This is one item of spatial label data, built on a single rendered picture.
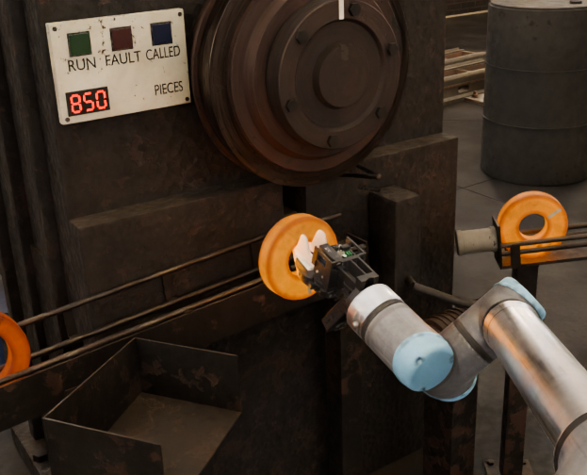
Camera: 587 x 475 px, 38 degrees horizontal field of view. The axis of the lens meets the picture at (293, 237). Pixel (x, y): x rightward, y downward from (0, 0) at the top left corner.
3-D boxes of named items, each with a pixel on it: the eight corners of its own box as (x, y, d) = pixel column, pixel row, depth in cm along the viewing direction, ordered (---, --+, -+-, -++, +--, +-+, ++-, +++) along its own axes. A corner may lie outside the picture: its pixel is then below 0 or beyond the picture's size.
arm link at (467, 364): (499, 372, 141) (473, 351, 131) (447, 417, 143) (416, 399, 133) (467, 333, 147) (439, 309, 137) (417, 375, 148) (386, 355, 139)
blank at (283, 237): (251, 231, 148) (261, 237, 145) (320, 200, 155) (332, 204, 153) (266, 307, 155) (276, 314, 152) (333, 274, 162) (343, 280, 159)
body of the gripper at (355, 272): (347, 233, 145) (390, 273, 138) (339, 272, 150) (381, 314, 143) (310, 244, 142) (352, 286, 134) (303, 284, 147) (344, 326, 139)
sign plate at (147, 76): (59, 122, 156) (44, 23, 149) (187, 101, 169) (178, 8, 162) (63, 125, 154) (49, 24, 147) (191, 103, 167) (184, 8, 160)
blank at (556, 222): (520, 265, 201) (523, 270, 198) (483, 217, 197) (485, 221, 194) (577, 227, 197) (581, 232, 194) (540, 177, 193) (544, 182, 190)
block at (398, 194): (366, 284, 203) (366, 188, 194) (392, 274, 207) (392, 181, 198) (394, 299, 195) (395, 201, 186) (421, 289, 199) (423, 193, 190)
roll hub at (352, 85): (269, 156, 160) (261, 4, 150) (384, 130, 174) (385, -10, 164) (285, 163, 156) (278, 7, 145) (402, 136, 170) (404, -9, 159)
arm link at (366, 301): (399, 334, 141) (352, 351, 136) (382, 316, 144) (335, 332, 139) (411, 292, 135) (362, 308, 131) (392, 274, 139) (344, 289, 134)
